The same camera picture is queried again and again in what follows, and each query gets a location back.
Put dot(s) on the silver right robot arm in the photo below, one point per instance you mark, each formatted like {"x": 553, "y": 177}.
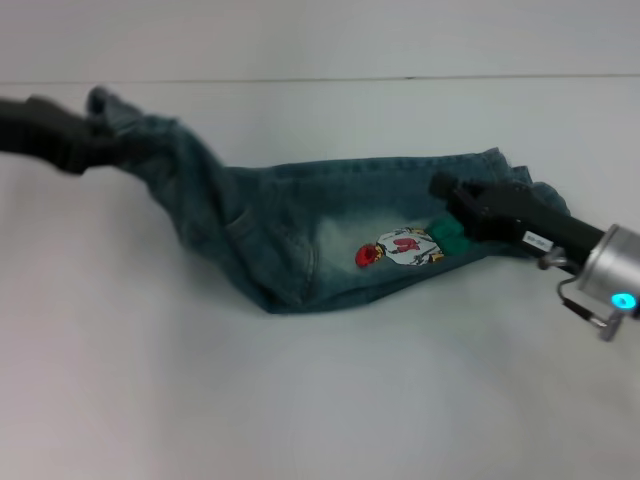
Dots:
{"x": 612, "y": 270}

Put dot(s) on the blue denim shorts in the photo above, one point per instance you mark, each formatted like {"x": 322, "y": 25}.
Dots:
{"x": 280, "y": 225}

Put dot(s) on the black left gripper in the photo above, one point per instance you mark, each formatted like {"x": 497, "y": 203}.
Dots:
{"x": 45, "y": 135}

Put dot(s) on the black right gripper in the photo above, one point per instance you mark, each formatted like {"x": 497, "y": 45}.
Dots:
{"x": 525, "y": 220}

